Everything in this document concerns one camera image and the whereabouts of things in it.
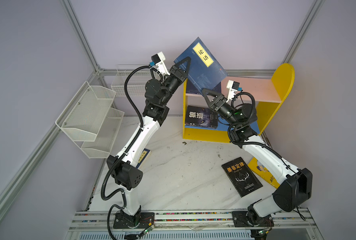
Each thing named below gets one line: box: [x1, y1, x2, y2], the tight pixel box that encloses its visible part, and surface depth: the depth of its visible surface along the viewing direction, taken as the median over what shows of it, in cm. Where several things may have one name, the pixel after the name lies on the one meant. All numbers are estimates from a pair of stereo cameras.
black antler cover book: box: [221, 157, 264, 198], surface depth 88 cm
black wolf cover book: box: [185, 105, 218, 129], surface depth 97 cm
